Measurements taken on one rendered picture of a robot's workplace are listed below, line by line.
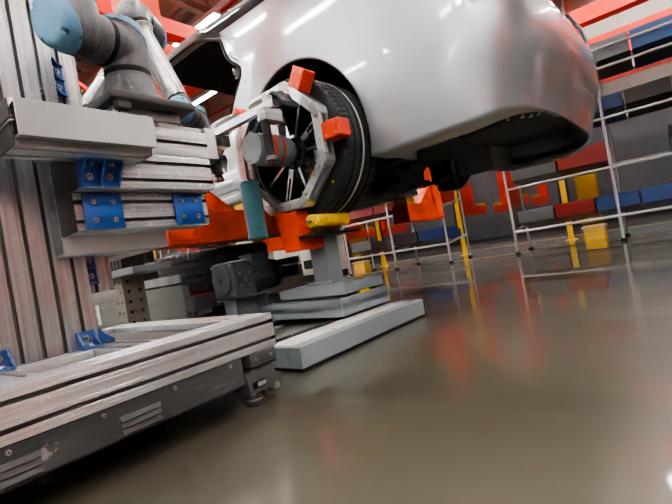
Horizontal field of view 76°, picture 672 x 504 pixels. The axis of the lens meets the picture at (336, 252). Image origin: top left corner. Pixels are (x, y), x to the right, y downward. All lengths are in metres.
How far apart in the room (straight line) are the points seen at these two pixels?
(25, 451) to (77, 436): 0.08
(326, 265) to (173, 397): 1.14
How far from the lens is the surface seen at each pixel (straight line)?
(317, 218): 1.85
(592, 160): 5.16
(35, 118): 0.99
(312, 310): 1.93
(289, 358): 1.46
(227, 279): 2.05
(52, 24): 1.25
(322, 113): 1.86
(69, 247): 1.22
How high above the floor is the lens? 0.35
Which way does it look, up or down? level
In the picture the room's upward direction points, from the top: 10 degrees counter-clockwise
